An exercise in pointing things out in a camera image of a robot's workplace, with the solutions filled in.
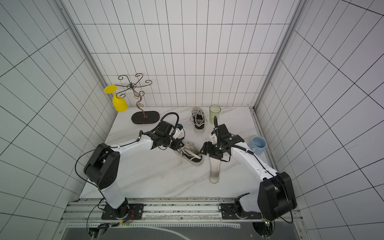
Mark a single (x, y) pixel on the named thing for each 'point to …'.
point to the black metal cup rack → (140, 117)
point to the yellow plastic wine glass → (119, 103)
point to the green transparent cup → (215, 110)
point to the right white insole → (215, 163)
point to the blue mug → (259, 144)
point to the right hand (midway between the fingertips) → (204, 150)
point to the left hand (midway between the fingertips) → (180, 147)
